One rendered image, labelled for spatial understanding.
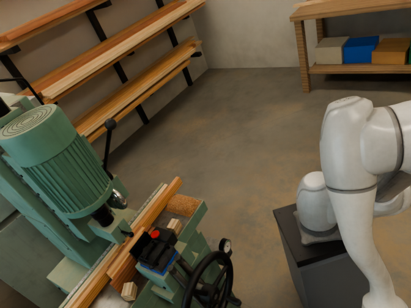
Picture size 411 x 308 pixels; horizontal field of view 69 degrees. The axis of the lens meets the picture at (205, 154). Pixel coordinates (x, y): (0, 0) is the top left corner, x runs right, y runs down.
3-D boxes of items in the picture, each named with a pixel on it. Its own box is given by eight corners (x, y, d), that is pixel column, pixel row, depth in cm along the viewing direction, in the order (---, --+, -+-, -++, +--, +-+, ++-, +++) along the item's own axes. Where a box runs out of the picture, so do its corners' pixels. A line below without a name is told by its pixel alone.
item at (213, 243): (225, 267, 137) (221, 257, 132) (203, 258, 144) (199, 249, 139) (233, 252, 141) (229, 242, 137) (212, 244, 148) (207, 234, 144)
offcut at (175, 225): (177, 234, 113) (174, 228, 110) (170, 233, 114) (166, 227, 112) (182, 225, 115) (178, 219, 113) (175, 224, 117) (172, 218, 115)
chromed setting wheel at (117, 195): (129, 214, 121) (115, 193, 114) (110, 208, 128) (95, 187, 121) (134, 208, 123) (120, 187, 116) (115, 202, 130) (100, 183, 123)
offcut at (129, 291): (128, 288, 101) (123, 283, 99) (137, 286, 100) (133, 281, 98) (125, 301, 98) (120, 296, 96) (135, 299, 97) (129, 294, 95)
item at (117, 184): (116, 209, 126) (101, 190, 119) (106, 206, 130) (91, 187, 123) (130, 193, 131) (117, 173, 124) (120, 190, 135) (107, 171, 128)
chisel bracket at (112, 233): (122, 248, 105) (110, 233, 100) (98, 237, 113) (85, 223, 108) (135, 231, 109) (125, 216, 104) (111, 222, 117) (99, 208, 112)
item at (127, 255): (122, 288, 102) (112, 277, 98) (118, 285, 103) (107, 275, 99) (153, 244, 113) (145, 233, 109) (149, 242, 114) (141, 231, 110)
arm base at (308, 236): (330, 200, 137) (330, 191, 133) (348, 239, 119) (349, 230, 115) (290, 207, 140) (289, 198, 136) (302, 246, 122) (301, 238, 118)
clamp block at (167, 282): (174, 295, 97) (162, 281, 92) (144, 281, 105) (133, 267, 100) (196, 257, 106) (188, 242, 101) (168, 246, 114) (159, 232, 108)
